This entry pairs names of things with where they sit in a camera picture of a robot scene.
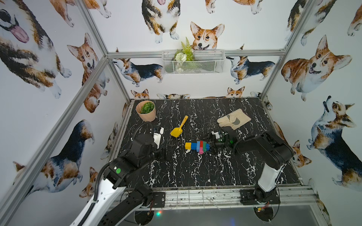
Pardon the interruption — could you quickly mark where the terracotta pot with green plant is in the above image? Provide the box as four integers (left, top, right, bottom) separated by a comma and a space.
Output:
136, 100, 156, 122

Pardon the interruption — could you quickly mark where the white wire wall basket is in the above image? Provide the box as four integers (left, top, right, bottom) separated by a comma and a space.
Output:
162, 50, 226, 74

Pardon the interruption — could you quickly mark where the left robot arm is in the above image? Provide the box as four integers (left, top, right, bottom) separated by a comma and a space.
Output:
72, 133, 162, 226

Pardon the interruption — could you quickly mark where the cream canvas work glove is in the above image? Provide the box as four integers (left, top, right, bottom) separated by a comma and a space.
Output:
217, 109, 251, 131

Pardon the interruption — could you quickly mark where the green fern with white flower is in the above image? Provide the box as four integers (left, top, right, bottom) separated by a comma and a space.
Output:
173, 38, 195, 73

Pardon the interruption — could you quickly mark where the yellow toy shovel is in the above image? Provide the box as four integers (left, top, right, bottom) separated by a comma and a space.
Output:
170, 115, 188, 138

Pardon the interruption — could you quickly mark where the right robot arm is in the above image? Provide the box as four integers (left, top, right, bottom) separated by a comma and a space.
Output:
205, 126, 294, 203

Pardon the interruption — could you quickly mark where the yellow small lego brick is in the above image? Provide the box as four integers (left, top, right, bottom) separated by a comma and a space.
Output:
185, 142, 192, 150

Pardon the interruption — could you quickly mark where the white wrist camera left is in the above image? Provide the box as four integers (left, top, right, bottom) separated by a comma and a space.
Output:
153, 126, 164, 149

